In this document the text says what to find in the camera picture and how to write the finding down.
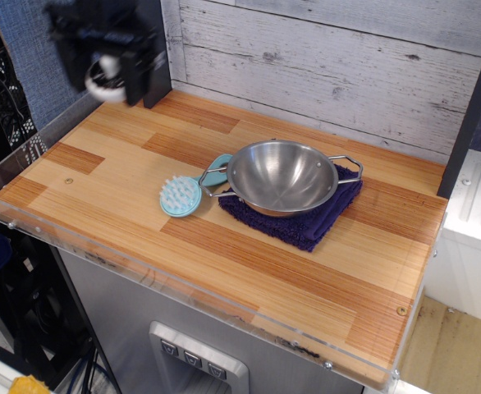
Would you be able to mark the dark post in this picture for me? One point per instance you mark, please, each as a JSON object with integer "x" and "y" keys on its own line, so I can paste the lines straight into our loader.
{"x": 462, "y": 143}
{"x": 160, "y": 84}

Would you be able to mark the dark right post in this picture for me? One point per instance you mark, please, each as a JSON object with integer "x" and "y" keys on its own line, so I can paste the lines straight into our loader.
{"x": 462, "y": 143}

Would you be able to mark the steel bowl with handles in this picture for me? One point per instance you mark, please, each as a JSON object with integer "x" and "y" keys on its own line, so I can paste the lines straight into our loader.
{"x": 282, "y": 178}

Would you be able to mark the black and white round brush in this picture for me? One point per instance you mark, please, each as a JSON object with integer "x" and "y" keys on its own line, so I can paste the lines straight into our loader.
{"x": 104, "y": 82}

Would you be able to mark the purple folded cloth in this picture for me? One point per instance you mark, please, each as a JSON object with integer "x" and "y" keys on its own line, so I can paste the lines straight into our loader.
{"x": 303, "y": 231}

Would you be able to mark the teal scrub brush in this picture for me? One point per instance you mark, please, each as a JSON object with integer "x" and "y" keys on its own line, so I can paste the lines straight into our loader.
{"x": 180, "y": 196}

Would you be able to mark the silver button panel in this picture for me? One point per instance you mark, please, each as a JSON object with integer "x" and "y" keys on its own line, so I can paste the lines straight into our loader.
{"x": 187, "y": 365}

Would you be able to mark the dark left post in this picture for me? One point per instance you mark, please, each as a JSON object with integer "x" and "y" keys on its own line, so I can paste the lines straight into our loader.
{"x": 160, "y": 84}

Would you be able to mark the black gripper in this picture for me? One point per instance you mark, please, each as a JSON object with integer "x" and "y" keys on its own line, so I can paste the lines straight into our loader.
{"x": 83, "y": 31}

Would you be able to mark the white aluminium block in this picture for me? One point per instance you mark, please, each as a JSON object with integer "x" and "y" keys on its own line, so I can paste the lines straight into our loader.
{"x": 453, "y": 275}

